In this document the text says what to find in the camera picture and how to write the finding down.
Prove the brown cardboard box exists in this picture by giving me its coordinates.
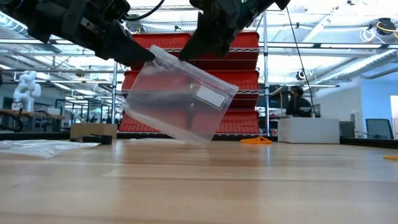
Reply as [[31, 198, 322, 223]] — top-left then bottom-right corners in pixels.
[[70, 123, 118, 140]]

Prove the chrome wire shelf cart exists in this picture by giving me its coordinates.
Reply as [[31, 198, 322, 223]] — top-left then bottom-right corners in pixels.
[[110, 4, 271, 138]]

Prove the white coiled ceiling cable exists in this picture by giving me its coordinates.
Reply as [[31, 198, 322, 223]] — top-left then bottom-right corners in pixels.
[[359, 27, 377, 44]]

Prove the white box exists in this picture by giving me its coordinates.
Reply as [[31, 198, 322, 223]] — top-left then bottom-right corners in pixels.
[[277, 117, 340, 144]]

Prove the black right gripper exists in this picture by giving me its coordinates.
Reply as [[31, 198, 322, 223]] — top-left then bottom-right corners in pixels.
[[178, 0, 274, 62]]

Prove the wooden background workbench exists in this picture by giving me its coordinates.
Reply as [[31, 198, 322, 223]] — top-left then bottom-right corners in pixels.
[[0, 108, 66, 133]]

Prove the clear plastic zip bag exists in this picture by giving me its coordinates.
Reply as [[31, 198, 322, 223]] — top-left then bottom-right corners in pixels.
[[0, 139, 101, 159], [122, 45, 239, 149]]

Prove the red plastic storage bin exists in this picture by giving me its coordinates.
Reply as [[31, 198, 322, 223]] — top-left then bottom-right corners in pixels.
[[190, 70, 261, 110], [132, 32, 192, 71], [121, 70, 191, 110], [190, 109, 261, 134], [119, 108, 191, 134], [217, 30, 261, 71]]

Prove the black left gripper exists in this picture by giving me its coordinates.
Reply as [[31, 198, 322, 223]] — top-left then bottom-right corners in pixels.
[[60, 0, 155, 67]]

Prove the blue-grey office chair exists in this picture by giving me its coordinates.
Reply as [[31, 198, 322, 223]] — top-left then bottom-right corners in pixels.
[[365, 118, 394, 140]]

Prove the hanging black cable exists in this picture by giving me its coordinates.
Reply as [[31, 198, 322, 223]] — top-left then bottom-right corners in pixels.
[[285, 6, 317, 118]]

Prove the orange rubber band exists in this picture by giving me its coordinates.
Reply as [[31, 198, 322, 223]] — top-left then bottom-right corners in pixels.
[[239, 136, 274, 145]]

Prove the person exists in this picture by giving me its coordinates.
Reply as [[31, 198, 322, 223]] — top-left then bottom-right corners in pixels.
[[285, 85, 313, 118]]

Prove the dark monitor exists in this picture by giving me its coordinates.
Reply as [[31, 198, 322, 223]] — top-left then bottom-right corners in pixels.
[[257, 85, 290, 110]]

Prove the grey chair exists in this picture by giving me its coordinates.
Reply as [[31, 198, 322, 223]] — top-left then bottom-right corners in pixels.
[[339, 121, 356, 138]]

